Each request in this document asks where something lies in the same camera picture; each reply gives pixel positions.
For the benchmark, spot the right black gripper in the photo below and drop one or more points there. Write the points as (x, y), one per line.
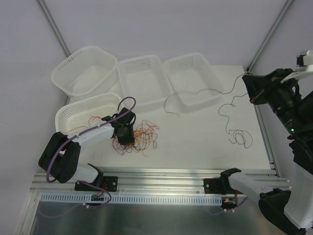
(255, 86)

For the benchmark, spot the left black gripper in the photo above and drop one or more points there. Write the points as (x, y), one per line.
(126, 138)

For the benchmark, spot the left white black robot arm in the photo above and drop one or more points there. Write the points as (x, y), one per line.
(60, 158)

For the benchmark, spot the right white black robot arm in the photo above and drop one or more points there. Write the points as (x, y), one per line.
(290, 210)

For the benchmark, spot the front-left white perforated basket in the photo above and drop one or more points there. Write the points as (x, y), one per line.
(83, 114)

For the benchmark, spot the middle white perforated basket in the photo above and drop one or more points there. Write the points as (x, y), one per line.
(144, 79)

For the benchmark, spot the right white perforated basket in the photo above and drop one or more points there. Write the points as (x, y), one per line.
(193, 81)

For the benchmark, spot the deep white plastic tub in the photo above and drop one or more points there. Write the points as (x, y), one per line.
(87, 71)

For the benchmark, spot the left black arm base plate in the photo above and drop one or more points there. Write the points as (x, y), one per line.
(108, 183)

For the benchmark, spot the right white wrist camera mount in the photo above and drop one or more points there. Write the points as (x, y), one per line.
(304, 66)

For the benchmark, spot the white slotted cable duct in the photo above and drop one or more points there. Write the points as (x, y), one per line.
(132, 199)

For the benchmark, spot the aluminium mounting rail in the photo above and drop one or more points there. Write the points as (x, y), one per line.
(161, 181)

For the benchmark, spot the right aluminium frame post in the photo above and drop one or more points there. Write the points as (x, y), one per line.
(270, 34)

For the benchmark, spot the aluminium frame post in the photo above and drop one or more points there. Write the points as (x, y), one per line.
(52, 24)
(270, 34)

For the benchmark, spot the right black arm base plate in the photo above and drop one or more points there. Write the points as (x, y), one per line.
(217, 186)

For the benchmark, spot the left aluminium frame post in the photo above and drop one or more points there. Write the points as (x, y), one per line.
(52, 24)

